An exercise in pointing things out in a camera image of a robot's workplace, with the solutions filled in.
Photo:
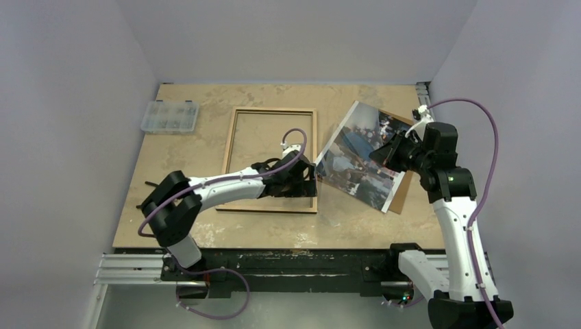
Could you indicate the printed photo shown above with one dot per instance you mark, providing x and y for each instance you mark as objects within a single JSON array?
[{"x": 363, "y": 130}]

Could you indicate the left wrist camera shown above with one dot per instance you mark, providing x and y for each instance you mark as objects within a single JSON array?
[{"x": 290, "y": 150}]

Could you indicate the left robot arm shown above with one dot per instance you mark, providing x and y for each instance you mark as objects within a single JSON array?
[{"x": 171, "y": 208}]

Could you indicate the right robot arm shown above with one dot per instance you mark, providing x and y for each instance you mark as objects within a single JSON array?
[{"x": 467, "y": 297}]

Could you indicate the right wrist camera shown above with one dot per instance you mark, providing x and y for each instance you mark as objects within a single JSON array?
[{"x": 421, "y": 116}]

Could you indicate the clear plastic organizer box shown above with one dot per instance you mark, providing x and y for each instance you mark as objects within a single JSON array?
[{"x": 170, "y": 117}]

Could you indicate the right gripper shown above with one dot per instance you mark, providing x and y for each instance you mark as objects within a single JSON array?
[{"x": 390, "y": 151}]

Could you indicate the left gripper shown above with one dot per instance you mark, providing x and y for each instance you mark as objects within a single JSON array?
[{"x": 305, "y": 188}]

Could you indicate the black wooden picture frame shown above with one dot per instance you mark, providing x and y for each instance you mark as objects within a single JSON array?
[{"x": 257, "y": 134}]

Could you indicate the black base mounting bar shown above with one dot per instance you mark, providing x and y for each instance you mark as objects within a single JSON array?
[{"x": 366, "y": 272}]

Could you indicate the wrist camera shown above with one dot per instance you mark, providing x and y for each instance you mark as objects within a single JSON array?
[
  {"x": 421, "y": 116},
  {"x": 290, "y": 150}
]

